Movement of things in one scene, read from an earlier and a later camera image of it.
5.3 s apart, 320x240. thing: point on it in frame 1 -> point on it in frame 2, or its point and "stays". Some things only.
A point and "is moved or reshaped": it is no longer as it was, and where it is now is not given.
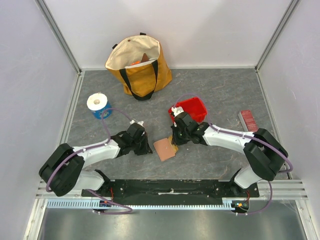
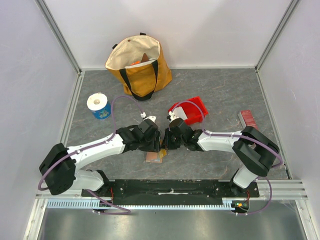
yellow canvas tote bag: x=138 y=62 stays
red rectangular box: x=247 y=121 stays
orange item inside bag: x=136 y=62 stays
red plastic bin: x=192 y=106 stays
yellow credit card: x=175 y=148 is moved or reshaped
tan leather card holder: x=164 y=150 is moved or reshaped
